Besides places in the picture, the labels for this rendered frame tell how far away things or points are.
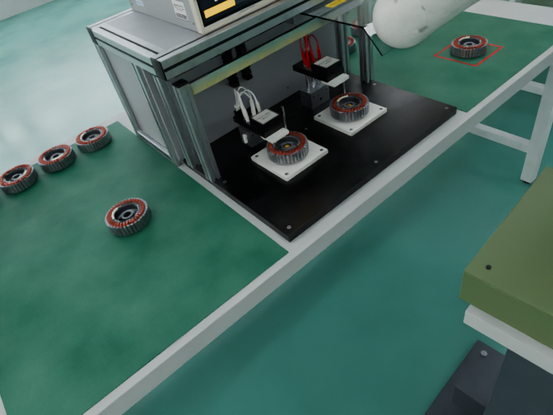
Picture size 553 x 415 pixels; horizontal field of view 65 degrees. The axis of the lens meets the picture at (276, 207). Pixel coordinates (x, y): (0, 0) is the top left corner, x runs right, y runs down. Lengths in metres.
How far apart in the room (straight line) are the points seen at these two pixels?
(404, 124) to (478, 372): 0.86
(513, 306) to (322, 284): 1.11
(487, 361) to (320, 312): 0.60
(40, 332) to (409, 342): 1.18
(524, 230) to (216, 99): 0.85
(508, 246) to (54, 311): 0.94
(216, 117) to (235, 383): 0.94
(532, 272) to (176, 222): 0.78
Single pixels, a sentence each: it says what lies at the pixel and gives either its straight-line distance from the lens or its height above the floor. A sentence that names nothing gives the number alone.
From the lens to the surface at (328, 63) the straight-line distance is 1.29.
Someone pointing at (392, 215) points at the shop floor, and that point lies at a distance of 2.09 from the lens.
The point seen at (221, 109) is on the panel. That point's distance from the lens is 1.32.
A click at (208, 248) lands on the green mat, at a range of 1.04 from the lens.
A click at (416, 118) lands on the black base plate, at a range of 1.30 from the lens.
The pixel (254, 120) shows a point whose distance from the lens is 1.19.
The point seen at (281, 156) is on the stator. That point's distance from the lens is 1.13.
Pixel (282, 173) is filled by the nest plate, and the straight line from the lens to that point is 1.13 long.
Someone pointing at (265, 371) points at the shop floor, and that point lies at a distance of 1.68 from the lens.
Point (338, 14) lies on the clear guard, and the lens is 1.20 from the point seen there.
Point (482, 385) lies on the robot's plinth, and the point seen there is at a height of 0.02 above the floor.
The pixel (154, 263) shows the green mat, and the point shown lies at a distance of 1.06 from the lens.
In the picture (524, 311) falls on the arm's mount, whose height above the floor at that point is 0.81.
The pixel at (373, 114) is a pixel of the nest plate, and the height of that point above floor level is 0.78.
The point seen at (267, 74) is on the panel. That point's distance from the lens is 1.40.
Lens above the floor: 1.48
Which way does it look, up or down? 42 degrees down
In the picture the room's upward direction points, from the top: 14 degrees counter-clockwise
